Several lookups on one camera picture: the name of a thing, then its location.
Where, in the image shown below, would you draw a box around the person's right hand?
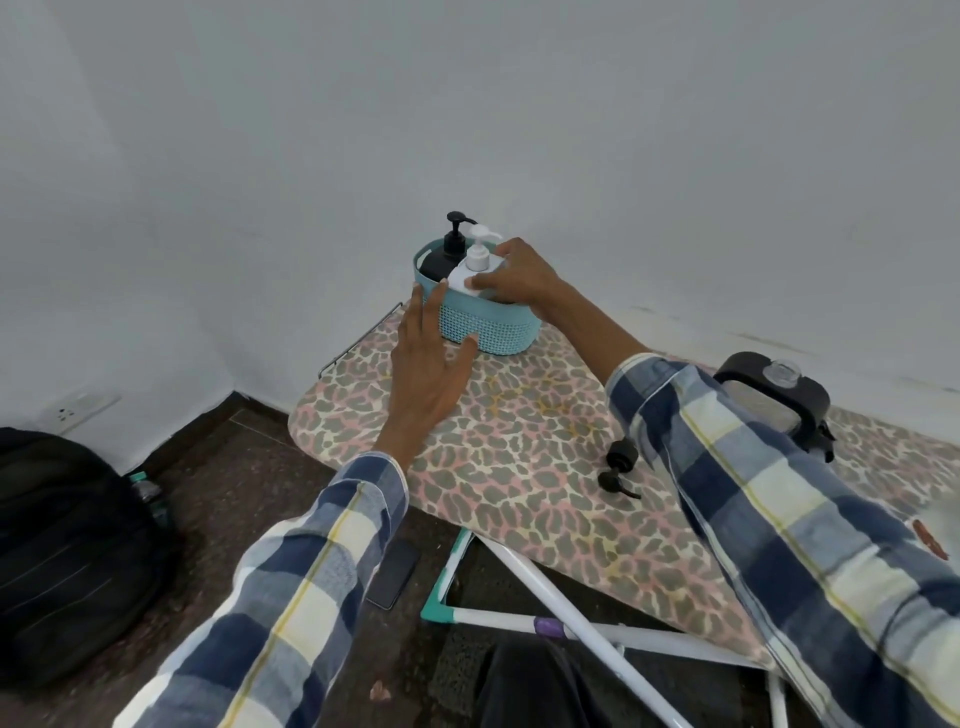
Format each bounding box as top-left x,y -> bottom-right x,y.
465,238 -> 565,324

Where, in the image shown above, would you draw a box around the person's left hand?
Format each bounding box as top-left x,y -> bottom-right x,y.
372,287 -> 480,481

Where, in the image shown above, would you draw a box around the white pump bottle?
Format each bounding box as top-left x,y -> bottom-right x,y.
447,223 -> 507,295

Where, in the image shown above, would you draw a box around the person's left forearm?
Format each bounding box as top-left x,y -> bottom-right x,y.
112,450 -> 411,728

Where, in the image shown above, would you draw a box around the person's right forearm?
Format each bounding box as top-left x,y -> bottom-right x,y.
538,288 -> 960,728

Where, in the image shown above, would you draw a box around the teal plastic basket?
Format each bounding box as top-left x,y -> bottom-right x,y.
411,236 -> 543,356

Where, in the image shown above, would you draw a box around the black pump bottle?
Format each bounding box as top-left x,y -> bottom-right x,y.
418,211 -> 478,282

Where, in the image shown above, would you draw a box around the leopard print ironing board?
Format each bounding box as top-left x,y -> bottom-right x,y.
288,300 -> 960,670

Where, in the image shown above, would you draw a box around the black pump dispenser head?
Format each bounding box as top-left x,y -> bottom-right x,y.
598,438 -> 644,501

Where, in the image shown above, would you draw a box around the black smartphone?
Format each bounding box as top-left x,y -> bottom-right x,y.
365,538 -> 420,611

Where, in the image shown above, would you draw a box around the white ironing board legs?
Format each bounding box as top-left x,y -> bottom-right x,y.
420,528 -> 790,728

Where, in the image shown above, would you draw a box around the person's black trousers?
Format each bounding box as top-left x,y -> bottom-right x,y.
476,637 -> 665,728

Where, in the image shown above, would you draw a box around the clear plastic water bottle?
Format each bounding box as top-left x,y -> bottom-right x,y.
126,471 -> 176,531

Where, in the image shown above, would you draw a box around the black backpack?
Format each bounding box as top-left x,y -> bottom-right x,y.
0,427 -> 179,670

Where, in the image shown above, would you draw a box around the white wall socket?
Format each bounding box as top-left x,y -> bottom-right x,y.
56,391 -> 123,437

